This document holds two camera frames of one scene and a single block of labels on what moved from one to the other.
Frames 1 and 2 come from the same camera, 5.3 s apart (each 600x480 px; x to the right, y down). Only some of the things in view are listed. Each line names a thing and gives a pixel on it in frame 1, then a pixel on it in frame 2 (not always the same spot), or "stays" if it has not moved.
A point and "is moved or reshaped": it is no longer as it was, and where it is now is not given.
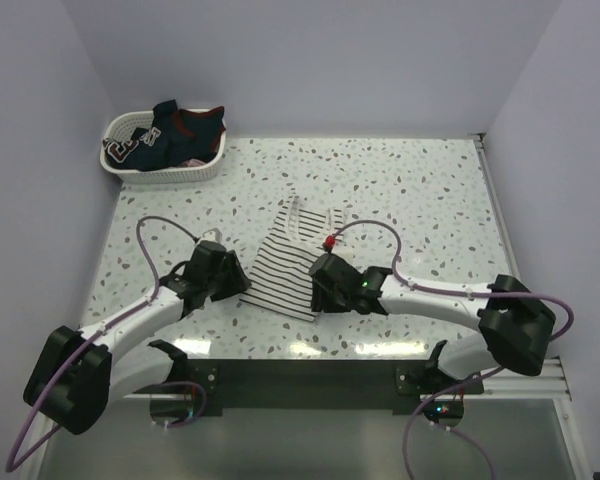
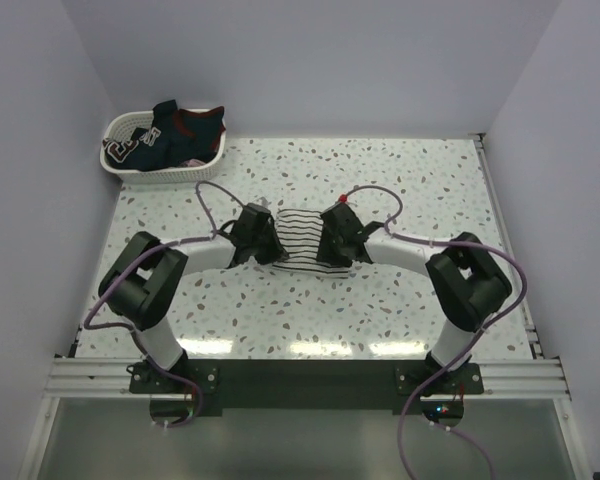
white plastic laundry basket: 196,172 stays
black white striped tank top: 281,278 is moved or reshaped
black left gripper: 237,279 -> 277,251
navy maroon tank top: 176,138 stays
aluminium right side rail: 481,145 stays
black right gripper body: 333,300 -> 330,250
